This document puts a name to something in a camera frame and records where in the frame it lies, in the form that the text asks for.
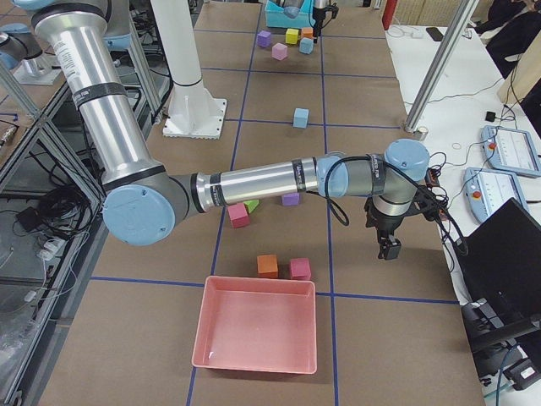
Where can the yellow foam block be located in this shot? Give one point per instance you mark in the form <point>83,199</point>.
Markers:
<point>291,36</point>

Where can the pale blue foam block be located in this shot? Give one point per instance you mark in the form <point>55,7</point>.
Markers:
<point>300,118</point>

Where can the pink plastic bin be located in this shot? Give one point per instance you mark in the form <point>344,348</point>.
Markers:
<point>257,324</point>

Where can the light blue foam block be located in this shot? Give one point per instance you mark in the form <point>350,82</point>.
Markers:
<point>306,46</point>

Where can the small metal cylinder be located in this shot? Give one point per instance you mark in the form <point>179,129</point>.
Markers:
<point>421,133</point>

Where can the light pink foam block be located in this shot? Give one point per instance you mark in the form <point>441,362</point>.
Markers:
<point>279,51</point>

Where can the violet foam block near pink bin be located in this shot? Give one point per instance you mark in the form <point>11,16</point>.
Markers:
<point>292,199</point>

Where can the crimson foam block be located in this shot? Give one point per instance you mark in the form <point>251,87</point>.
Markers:
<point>238,215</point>

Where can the purple foam block near blue bin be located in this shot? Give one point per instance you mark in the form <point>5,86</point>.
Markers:
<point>264,39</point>

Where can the white pedestal column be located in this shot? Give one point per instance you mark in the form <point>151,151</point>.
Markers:
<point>192,110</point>

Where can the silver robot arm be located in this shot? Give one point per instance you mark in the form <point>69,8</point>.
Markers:
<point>144,203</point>
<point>292,9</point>

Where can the far teach pendant tablet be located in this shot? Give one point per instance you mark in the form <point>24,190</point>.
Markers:
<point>510,150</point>

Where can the orange foam block near pink bin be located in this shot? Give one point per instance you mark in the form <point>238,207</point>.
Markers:
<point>267,266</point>

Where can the black monitor stand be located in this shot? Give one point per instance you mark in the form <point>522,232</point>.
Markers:
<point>485,329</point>

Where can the teach pendant tablet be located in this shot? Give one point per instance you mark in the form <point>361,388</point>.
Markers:
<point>487,190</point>
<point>510,150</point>

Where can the orange foam block near blue bin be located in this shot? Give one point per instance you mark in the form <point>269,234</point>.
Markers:
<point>307,32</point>

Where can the green foam block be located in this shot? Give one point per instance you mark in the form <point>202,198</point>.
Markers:
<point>251,205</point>

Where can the aluminium frame post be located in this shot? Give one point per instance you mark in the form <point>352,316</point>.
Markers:
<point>443,54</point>

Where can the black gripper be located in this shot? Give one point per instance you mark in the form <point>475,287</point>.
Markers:
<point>319,13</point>
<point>387,224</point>

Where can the black laptop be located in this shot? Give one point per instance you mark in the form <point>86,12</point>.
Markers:
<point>500,260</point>

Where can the seated person in black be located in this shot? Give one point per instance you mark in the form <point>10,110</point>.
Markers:
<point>509,31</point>

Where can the magenta foam block near bin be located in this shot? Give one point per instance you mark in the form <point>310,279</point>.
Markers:
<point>300,269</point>

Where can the near teach pendant tablet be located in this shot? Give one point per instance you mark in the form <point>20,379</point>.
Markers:
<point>487,190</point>

